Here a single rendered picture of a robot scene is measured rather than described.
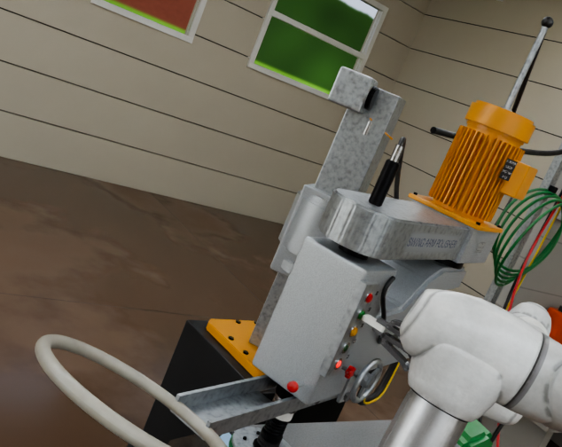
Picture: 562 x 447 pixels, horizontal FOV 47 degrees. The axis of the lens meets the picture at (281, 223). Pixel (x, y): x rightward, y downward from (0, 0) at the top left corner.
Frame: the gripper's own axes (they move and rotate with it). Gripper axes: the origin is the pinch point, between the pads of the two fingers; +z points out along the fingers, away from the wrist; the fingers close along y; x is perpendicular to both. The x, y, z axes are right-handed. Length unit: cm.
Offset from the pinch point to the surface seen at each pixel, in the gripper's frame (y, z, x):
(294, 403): 32.7, 11.5, -0.3
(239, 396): 34.7, 21.9, -12.6
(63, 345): 21, 38, -65
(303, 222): 4, 79, 80
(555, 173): -59, 46, 305
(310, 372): 20.7, 9.9, -3.0
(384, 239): -20.7, 7.7, 0.4
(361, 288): -7.3, 6.0, -3.9
